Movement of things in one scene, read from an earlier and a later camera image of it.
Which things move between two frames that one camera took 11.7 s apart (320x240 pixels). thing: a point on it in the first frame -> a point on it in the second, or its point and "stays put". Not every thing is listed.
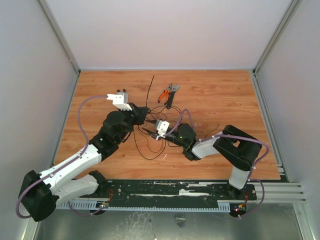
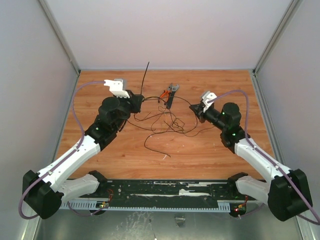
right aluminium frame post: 293,7 stays put
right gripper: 157,135 -> 200,111
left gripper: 139,113 -> 135,101
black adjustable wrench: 174,88 stays put
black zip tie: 149,90 -> 144,76
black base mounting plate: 172,190 stays put
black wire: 150,135 -> 167,114
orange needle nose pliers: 167,91 stays put
